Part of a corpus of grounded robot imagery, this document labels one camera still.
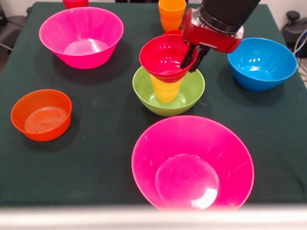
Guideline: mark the dark green table cloth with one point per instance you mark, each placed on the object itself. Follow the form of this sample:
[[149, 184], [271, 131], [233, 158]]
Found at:
[[72, 163]]

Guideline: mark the small crimson bowl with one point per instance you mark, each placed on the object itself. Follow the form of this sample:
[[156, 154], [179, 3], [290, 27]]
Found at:
[[163, 55]]

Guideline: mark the large pink bowl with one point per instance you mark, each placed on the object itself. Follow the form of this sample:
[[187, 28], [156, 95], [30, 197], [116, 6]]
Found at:
[[187, 143], [81, 26]]

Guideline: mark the red cup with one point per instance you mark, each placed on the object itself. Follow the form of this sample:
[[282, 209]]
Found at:
[[172, 32]]

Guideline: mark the orange cup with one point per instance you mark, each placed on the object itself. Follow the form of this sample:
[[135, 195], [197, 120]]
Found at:
[[171, 12]]

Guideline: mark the green bowl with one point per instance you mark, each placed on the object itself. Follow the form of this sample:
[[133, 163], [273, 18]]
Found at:
[[192, 95]]

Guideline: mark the blue bowl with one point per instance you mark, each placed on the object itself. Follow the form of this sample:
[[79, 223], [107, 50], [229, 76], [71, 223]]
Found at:
[[261, 60]]

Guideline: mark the yellow cup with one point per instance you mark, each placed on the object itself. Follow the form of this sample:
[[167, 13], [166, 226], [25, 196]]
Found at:
[[165, 93]]

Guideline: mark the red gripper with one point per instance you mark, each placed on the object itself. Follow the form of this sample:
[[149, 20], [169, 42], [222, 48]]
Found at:
[[211, 38]]

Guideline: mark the orange bowl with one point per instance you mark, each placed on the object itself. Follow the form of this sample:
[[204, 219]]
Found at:
[[40, 117]]

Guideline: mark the crimson cup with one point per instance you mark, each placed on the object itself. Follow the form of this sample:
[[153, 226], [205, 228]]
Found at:
[[75, 3]]

